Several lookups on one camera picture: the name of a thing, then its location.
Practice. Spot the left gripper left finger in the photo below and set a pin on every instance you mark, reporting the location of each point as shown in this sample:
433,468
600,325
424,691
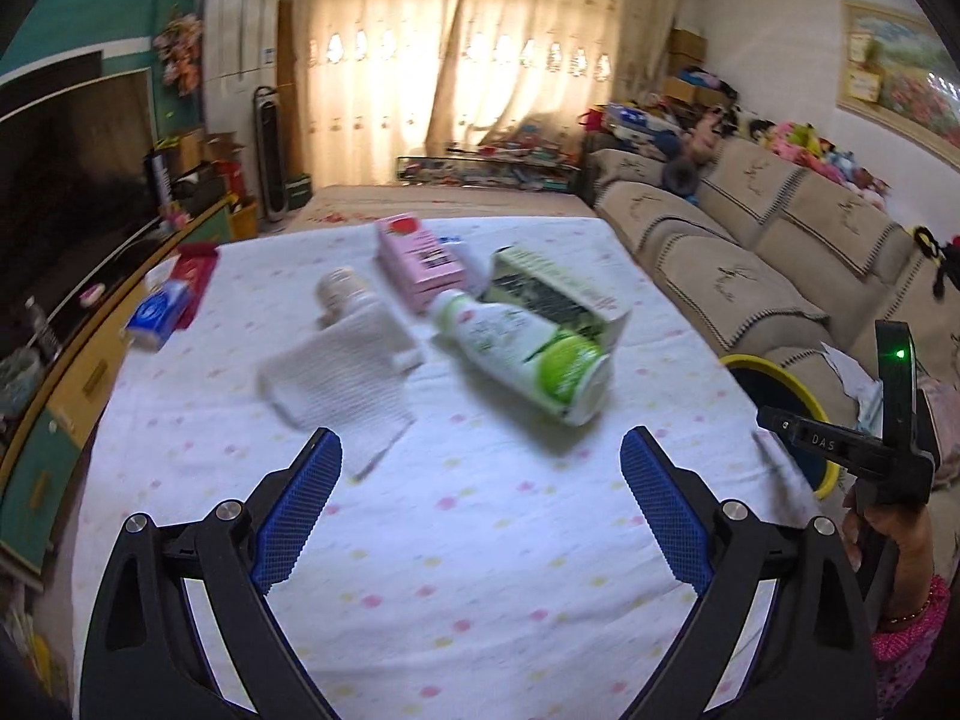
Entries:
143,655

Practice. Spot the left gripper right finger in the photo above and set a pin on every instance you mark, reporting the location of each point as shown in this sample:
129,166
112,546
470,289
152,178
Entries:
814,659

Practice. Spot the yellow rimmed black trash bin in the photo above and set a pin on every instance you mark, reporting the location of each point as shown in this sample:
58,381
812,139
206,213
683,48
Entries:
768,384

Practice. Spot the green white drink bottle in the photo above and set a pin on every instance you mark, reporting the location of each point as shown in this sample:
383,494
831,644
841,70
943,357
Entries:
564,373

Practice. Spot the white cloth towel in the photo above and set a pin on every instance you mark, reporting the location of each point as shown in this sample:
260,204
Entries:
350,377

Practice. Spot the green white carton box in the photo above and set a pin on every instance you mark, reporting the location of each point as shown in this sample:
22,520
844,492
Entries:
525,278

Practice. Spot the pink milk carton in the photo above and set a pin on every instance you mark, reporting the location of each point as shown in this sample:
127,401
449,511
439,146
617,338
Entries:
414,260

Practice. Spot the person right hand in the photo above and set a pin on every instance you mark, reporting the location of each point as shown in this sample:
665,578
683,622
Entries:
890,548

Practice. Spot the white papers on sofa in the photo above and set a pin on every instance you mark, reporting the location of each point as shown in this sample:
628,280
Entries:
857,384

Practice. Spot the black yellow plush toy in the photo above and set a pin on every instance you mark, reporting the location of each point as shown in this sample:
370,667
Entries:
945,255

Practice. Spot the beige sofa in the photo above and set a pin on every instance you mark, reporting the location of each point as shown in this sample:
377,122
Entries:
773,260

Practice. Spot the tv cabinet with drawers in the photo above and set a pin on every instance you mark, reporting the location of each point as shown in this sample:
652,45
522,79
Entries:
47,445

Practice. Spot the white dotted tablecloth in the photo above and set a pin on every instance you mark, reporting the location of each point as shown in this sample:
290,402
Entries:
493,564

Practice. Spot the clear water bottle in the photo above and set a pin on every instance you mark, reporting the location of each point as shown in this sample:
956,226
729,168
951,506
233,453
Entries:
43,333

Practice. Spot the blue tissue pack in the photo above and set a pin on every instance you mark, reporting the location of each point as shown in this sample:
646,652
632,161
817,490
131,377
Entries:
157,316

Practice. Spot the dark neck pillow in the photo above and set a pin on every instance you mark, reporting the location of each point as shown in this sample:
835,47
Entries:
681,177

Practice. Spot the plush toy pile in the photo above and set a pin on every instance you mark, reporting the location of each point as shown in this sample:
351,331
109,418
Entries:
799,144

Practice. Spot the framed flower painting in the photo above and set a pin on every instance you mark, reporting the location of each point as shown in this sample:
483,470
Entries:
896,73

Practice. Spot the red packet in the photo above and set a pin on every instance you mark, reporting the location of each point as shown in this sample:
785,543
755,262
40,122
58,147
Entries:
194,266

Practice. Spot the book pile on floor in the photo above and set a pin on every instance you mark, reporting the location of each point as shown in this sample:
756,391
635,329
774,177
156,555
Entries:
525,162

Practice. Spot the black flat television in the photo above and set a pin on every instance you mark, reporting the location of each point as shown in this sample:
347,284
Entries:
73,188

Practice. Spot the floral bed mattress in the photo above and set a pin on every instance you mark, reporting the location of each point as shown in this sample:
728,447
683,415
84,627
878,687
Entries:
341,205

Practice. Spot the black tower fan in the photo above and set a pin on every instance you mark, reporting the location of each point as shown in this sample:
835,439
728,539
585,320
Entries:
269,150

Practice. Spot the artificial flower bouquet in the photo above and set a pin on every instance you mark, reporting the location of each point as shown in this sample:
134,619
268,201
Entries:
179,49

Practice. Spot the cream window curtains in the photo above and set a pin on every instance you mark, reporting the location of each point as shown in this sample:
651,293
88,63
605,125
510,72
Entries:
378,79

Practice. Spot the white air conditioner cabinet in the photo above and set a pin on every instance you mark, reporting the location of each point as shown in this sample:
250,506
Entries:
239,55

